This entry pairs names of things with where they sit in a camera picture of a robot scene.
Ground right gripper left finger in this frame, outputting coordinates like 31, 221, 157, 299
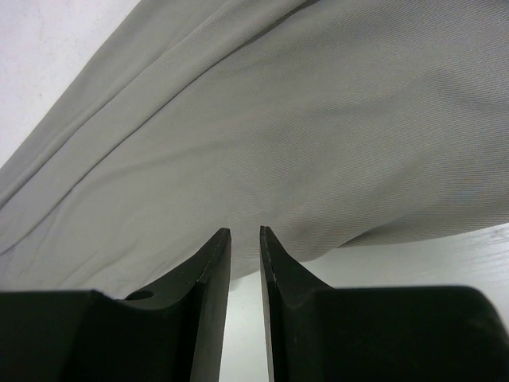
1, 228, 231, 381

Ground grey trousers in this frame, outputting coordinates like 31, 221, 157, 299
1, 1, 508, 297

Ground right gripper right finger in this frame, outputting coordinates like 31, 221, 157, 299
259, 226, 508, 381

